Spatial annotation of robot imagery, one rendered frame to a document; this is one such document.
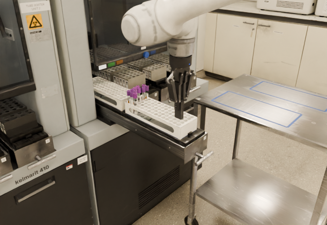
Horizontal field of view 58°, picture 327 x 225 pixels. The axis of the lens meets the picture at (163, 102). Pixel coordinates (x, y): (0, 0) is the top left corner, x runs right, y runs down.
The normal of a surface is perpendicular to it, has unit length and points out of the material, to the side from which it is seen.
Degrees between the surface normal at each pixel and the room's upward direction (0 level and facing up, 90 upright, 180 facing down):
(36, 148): 90
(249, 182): 0
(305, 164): 0
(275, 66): 90
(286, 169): 0
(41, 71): 90
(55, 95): 90
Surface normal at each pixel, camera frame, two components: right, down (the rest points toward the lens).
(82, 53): 0.73, 0.29
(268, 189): 0.00, -0.90
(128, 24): -0.71, 0.37
